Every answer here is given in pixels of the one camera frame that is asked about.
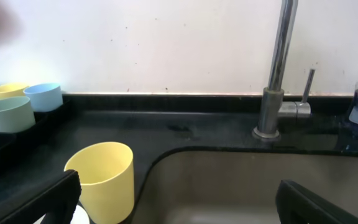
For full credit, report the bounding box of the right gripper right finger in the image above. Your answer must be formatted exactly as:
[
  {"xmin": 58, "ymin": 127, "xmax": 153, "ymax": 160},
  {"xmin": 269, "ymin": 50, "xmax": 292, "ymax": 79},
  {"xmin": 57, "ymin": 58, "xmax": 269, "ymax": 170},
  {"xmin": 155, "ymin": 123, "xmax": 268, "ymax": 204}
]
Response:
[{"xmin": 275, "ymin": 179, "xmax": 358, "ymax": 224}]

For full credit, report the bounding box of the yellow cup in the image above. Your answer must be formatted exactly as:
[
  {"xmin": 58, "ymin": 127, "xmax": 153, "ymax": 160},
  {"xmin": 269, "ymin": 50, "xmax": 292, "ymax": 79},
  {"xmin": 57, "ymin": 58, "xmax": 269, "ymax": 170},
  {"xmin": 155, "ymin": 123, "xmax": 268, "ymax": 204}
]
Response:
[
  {"xmin": 63, "ymin": 141, "xmax": 135, "ymax": 224},
  {"xmin": 0, "ymin": 82, "xmax": 30, "ymax": 100}
]

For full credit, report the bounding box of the steel tap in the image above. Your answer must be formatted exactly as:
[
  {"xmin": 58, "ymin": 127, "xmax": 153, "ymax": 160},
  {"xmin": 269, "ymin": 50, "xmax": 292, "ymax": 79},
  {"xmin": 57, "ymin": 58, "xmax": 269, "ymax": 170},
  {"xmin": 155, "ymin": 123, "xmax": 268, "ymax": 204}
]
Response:
[{"xmin": 251, "ymin": 0, "xmax": 316, "ymax": 141}]

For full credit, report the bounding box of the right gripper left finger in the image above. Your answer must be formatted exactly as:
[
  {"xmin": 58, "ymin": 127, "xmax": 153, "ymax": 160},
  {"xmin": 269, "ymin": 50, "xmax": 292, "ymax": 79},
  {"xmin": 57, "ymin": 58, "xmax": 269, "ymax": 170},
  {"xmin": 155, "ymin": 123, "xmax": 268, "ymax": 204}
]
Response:
[{"xmin": 0, "ymin": 169, "xmax": 82, "ymax": 224}]

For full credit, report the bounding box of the blue cup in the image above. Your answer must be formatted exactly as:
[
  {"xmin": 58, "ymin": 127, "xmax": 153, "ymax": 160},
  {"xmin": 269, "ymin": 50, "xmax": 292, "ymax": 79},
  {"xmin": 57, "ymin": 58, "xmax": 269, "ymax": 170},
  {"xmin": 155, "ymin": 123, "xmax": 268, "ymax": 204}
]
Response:
[{"xmin": 22, "ymin": 82, "xmax": 64, "ymax": 113}]

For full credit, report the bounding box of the green cup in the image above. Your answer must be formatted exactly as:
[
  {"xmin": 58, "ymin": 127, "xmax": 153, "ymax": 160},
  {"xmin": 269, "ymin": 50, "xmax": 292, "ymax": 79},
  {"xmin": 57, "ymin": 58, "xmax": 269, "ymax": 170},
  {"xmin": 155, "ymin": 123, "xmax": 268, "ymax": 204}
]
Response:
[{"xmin": 0, "ymin": 95, "xmax": 36, "ymax": 134}]

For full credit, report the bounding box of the steel sink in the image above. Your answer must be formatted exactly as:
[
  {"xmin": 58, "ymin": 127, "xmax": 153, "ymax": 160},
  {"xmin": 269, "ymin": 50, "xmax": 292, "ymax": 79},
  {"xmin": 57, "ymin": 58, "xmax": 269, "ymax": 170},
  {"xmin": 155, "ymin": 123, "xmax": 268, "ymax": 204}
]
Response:
[{"xmin": 131, "ymin": 146, "xmax": 358, "ymax": 224}]

